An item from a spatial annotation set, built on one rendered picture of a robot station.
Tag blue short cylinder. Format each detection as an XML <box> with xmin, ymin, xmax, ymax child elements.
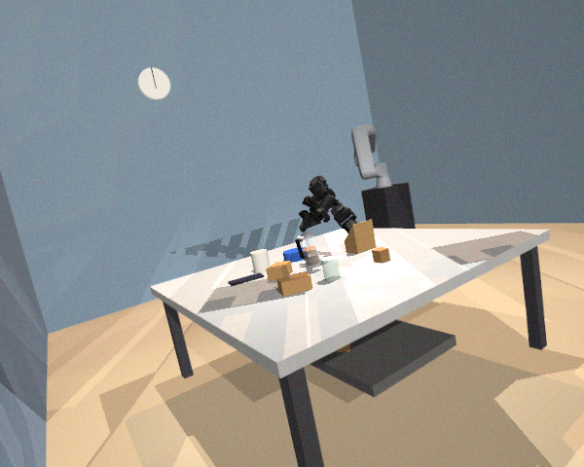
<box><xmin>283</xmin><ymin>248</ymin><xmax>305</xmax><ymax>263</ymax></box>

